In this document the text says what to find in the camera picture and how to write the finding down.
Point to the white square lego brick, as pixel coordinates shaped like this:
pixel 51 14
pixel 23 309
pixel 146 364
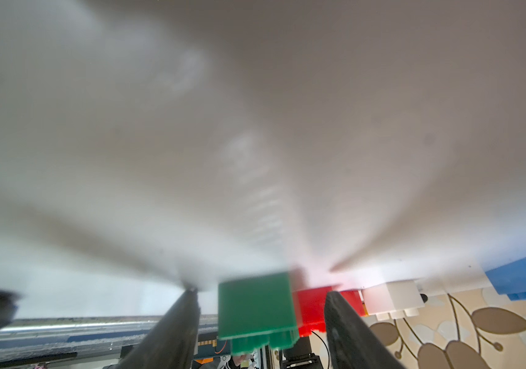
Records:
pixel 393 300

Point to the red lego brick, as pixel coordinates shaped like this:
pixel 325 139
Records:
pixel 311 303

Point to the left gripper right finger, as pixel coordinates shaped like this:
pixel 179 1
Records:
pixel 351 343

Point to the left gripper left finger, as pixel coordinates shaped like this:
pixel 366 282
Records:
pixel 172 342

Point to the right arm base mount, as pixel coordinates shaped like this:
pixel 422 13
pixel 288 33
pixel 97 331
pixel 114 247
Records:
pixel 300 356

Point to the aluminium rail front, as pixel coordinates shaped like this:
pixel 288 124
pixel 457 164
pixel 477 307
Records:
pixel 65 342

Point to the green lego brick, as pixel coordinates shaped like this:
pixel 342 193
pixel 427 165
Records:
pixel 257 312

